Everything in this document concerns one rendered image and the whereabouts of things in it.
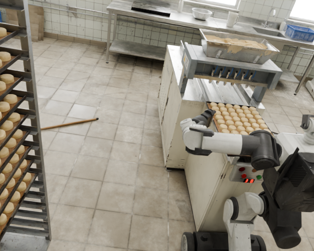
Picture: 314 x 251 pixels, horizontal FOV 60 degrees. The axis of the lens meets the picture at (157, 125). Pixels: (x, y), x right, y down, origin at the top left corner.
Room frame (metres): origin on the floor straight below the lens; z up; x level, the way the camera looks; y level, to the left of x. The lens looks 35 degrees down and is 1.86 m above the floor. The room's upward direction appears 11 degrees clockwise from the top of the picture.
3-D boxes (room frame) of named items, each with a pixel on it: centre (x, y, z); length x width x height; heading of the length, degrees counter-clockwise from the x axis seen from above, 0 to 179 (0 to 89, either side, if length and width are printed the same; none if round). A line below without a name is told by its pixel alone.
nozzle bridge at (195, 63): (2.13, -0.48, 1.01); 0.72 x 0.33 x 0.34; 100
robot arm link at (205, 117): (1.34, -0.26, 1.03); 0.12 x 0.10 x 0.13; 145
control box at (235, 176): (1.27, -0.63, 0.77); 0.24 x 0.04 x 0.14; 100
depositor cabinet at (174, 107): (2.60, -0.39, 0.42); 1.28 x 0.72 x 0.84; 10
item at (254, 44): (2.13, -0.48, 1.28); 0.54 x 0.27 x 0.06; 100
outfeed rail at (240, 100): (2.27, -0.60, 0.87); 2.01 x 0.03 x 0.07; 10
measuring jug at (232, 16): (4.55, -0.83, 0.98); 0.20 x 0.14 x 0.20; 45
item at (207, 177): (1.63, -0.56, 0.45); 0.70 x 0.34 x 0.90; 10
